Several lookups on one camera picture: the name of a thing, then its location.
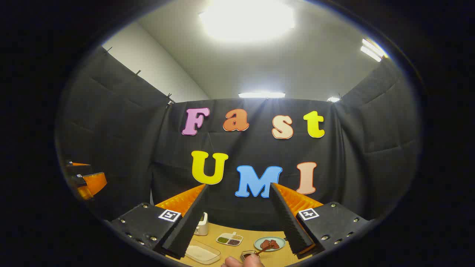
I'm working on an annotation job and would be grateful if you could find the brown wooden spoon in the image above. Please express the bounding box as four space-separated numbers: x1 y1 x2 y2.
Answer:
243 245 274 260

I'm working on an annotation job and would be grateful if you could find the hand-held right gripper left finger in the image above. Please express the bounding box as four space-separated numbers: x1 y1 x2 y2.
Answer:
109 184 209 260

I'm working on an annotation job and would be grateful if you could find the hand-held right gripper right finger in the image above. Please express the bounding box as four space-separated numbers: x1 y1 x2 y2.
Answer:
269 182 373 256

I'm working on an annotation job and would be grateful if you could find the pale green plate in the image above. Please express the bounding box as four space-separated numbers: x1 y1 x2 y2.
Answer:
254 236 286 252

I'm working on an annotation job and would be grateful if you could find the black backdrop cloth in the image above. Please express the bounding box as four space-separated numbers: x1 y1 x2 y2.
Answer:
56 46 422 232

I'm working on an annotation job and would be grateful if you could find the white toaster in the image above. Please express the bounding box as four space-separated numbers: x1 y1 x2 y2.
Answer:
194 212 209 236

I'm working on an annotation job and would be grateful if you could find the large ceiling light panel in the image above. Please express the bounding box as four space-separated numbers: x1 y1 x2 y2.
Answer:
199 0 295 41

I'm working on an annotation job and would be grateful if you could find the white divided dish of beans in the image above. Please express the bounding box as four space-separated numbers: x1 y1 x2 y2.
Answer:
216 232 244 246

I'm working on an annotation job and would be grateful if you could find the clear box of white rice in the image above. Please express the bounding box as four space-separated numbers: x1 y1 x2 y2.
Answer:
184 239 221 265

